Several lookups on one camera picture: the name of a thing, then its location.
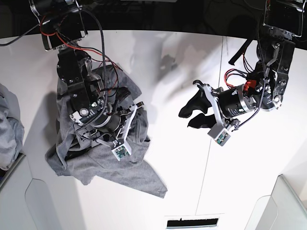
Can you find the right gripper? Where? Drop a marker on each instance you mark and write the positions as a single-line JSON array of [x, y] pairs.
[[112, 128]]

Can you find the grey clothes pile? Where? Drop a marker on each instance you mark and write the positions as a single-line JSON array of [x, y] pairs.
[[11, 129]]

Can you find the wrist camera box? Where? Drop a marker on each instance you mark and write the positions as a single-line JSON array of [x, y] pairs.
[[121, 150], [219, 134]]

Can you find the white bin left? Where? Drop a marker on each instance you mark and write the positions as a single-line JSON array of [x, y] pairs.
[[25, 202]]

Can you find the white bin right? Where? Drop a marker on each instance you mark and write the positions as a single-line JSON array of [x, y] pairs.
[[281, 210]]

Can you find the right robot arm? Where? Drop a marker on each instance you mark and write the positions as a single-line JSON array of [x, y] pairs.
[[95, 106]]

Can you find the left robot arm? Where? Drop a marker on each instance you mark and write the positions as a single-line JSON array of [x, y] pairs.
[[265, 84]]

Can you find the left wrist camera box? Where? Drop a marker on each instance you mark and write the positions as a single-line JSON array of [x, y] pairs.
[[219, 134]]

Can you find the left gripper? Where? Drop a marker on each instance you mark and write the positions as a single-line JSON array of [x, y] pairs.
[[227, 105]]

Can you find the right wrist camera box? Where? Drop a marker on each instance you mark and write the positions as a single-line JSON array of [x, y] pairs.
[[121, 150]]

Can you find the white bin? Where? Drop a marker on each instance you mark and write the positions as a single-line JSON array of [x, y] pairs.
[[25, 202], [281, 210]]

